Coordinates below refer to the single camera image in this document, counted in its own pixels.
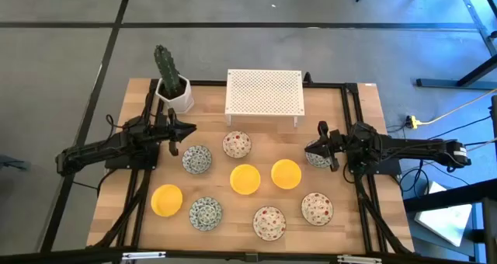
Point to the white perforated metal rack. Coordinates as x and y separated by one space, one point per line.
264 93

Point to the red flower pattern bowl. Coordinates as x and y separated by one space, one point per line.
317 209
269 223
237 144

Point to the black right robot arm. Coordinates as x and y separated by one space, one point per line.
419 145

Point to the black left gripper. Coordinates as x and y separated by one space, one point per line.
171 132

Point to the blue pattern teal bowl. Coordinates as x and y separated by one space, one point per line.
316 162
197 159
205 213

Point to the black workbench frame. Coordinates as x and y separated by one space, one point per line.
438 200

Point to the silver metal bracket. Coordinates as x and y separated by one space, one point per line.
143 255
359 260

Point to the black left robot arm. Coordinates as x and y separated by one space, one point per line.
97 147

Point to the yellow plastic bowl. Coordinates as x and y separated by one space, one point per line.
245 179
166 200
286 174

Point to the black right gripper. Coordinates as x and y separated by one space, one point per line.
336 145

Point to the black aluminium rig frame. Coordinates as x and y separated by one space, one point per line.
348 101

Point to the green cactus plant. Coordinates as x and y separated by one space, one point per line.
167 70

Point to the dark grey object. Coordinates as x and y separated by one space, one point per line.
11 163

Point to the black desk frame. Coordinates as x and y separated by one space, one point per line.
446 83

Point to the white flat box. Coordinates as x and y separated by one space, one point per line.
442 217

